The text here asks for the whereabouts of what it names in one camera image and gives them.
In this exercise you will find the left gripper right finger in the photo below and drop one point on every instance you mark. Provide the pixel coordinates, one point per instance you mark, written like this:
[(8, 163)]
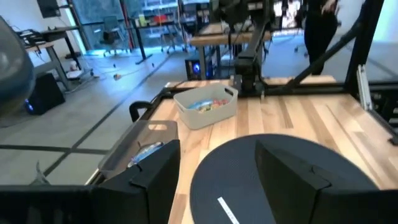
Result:
[(289, 193)]

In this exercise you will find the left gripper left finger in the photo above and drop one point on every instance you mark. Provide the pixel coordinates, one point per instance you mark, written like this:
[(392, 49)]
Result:
[(146, 199)]

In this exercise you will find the blue wrapper granola bar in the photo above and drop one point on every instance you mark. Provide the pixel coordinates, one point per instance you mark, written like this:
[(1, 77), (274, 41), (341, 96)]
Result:
[(144, 153)]

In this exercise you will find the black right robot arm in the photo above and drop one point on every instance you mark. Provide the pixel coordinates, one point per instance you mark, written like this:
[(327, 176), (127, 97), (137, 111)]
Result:
[(248, 68)]

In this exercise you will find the smoky transparent plastic bin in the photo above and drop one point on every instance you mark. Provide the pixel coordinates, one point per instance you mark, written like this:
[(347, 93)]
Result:
[(118, 155)]

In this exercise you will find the white tape strip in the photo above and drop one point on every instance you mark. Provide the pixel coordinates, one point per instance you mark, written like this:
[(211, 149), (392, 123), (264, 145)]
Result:
[(227, 210)]

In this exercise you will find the round dark blue woven mat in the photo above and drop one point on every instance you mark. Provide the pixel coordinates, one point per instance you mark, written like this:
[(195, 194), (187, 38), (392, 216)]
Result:
[(224, 174)]

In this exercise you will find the light grey plastic bin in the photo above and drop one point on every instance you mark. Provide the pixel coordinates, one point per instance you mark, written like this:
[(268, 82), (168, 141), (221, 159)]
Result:
[(205, 119)]

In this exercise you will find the computer tower blue light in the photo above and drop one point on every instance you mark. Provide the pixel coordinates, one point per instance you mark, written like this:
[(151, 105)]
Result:
[(196, 68)]

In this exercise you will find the black computer tower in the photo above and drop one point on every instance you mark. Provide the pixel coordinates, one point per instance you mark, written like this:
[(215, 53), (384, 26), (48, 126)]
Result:
[(46, 93)]

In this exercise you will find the person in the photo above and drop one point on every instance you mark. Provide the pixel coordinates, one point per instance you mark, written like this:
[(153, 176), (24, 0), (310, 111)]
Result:
[(320, 37)]

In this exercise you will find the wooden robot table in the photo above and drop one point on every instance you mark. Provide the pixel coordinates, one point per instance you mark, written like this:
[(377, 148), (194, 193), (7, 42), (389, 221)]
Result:
[(214, 39)]

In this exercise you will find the office chair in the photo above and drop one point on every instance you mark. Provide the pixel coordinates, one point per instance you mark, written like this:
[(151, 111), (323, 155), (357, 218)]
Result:
[(112, 31)]

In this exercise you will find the office desk black legs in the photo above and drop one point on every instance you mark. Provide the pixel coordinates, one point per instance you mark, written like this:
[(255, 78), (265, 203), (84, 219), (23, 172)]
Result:
[(40, 46)]

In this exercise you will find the black aluminium table frame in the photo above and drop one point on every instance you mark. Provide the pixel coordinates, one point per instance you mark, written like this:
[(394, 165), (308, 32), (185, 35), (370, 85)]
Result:
[(363, 46)]

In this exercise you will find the black wall monitor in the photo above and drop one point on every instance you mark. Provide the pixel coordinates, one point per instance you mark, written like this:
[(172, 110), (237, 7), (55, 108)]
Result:
[(48, 7)]

